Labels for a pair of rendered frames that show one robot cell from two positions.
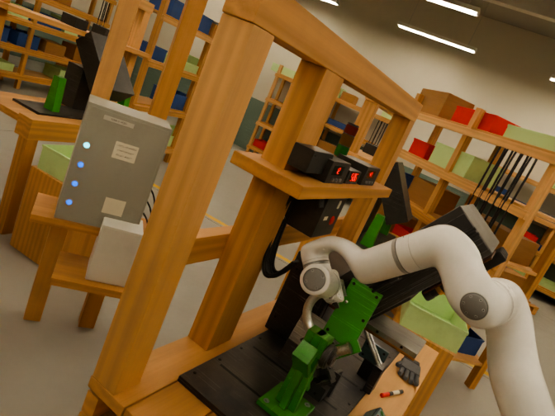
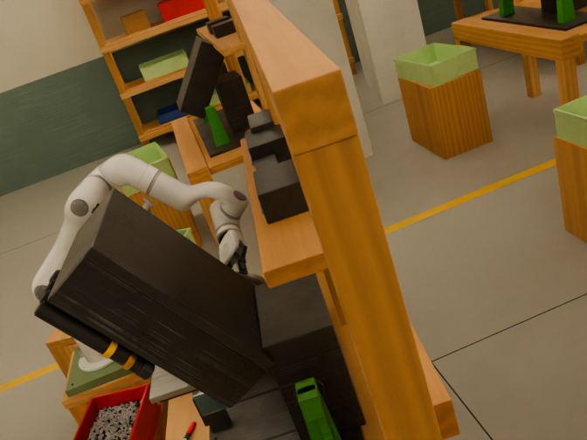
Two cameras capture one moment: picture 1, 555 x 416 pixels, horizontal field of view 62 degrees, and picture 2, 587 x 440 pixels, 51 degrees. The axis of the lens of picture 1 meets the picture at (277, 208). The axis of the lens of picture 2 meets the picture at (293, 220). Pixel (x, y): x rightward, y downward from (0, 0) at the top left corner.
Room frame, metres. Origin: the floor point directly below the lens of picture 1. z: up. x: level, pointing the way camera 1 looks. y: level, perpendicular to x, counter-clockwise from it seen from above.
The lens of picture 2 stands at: (3.02, -0.80, 2.12)
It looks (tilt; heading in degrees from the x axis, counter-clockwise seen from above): 25 degrees down; 155
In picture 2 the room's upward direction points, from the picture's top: 19 degrees counter-clockwise
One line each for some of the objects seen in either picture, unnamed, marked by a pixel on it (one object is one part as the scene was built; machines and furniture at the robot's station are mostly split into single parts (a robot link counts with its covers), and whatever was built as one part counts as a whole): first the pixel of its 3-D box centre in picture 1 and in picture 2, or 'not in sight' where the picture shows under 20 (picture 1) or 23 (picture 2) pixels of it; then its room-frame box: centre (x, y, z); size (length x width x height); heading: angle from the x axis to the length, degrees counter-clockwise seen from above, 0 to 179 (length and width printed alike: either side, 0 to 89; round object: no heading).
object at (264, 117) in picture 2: (310, 158); (263, 128); (1.39, -0.04, 1.59); 0.15 x 0.07 x 0.07; 154
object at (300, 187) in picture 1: (327, 178); (296, 180); (1.67, -0.12, 1.52); 0.90 x 0.25 x 0.04; 154
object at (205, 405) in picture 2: (369, 361); (217, 409); (1.57, -0.54, 0.97); 0.10 x 0.02 x 0.14; 64
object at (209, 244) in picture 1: (273, 234); (363, 259); (1.72, -0.03, 1.23); 1.30 x 0.05 x 0.09; 154
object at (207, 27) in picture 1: (180, 88); not in sight; (7.06, 2.09, 1.14); 2.45 x 0.55 x 2.28; 162
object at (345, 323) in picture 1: (355, 311); not in sight; (1.46, -0.38, 1.17); 0.13 x 0.12 x 0.20; 154
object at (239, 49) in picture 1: (301, 211); (327, 226); (1.69, -0.09, 1.36); 1.49 x 0.09 x 0.97; 154
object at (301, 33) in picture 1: (361, 76); (265, 34); (1.69, -0.09, 1.89); 1.50 x 0.09 x 0.09; 154
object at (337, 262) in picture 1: (316, 295); (307, 353); (1.71, -0.28, 1.07); 0.30 x 0.18 x 0.34; 154
